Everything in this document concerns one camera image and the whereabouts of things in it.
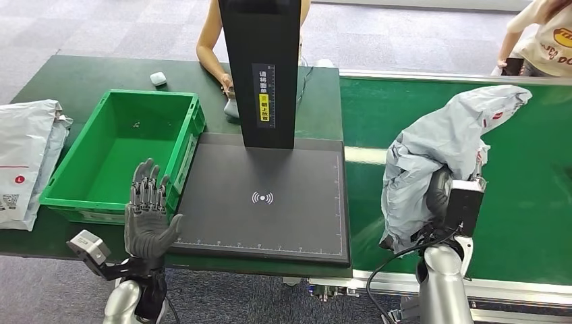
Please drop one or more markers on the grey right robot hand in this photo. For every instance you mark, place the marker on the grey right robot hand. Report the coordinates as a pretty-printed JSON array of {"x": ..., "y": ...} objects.
[{"x": 439, "y": 194}]

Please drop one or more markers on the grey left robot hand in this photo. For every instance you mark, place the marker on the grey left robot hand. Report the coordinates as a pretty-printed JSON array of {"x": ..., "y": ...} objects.
[{"x": 145, "y": 232}]

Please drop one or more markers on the grey package with red-black print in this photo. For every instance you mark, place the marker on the grey package with red-black print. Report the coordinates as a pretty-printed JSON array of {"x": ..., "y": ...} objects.
[{"x": 429, "y": 147}]

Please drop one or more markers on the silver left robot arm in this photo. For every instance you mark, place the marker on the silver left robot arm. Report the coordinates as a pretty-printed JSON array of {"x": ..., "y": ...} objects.
[{"x": 134, "y": 295}]

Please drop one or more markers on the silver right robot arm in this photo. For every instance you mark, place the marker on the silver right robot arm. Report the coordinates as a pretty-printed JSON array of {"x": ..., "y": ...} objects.
[{"x": 444, "y": 286}]

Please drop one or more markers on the green plastic basket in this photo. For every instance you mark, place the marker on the green plastic basket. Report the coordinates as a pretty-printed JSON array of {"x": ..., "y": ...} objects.
[{"x": 116, "y": 152}]

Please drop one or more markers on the black weighing device with column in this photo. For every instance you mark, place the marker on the black weighing device with column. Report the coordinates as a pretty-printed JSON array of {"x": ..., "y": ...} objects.
[{"x": 263, "y": 210}]

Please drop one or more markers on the plain grey plastic package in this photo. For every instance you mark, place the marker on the plain grey plastic package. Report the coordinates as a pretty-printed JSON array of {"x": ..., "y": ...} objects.
[{"x": 56, "y": 143}]

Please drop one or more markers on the white package with QR code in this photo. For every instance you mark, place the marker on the white package with QR code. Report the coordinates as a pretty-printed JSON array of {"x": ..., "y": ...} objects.
[{"x": 20, "y": 152}]

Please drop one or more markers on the person at weighing device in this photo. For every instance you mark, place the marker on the person at weighing device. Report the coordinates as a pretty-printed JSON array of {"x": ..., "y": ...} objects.
[{"x": 209, "y": 44}]

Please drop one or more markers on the green conveyor belt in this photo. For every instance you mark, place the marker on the green conveyor belt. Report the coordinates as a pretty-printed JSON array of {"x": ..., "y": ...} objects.
[{"x": 527, "y": 201}]

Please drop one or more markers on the black phone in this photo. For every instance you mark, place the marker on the black phone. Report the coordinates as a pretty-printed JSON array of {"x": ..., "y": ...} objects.
[{"x": 513, "y": 66}]

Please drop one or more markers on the small white earbuds case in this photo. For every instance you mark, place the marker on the small white earbuds case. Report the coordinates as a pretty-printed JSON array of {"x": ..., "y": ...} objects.
[{"x": 157, "y": 78}]

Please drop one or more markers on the person beside conveyor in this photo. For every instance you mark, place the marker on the person beside conveyor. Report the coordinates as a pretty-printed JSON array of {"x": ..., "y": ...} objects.
[{"x": 547, "y": 44}]

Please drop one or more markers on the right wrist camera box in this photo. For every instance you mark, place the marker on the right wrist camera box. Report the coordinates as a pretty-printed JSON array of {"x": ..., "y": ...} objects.
[{"x": 464, "y": 205}]

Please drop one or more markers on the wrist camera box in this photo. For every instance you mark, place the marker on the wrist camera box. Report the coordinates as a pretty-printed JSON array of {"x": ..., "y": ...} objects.
[
  {"x": 88, "y": 247},
  {"x": 464, "y": 205}
]

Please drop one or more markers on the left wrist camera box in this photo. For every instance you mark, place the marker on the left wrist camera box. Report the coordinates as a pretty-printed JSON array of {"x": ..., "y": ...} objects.
[{"x": 88, "y": 247}]

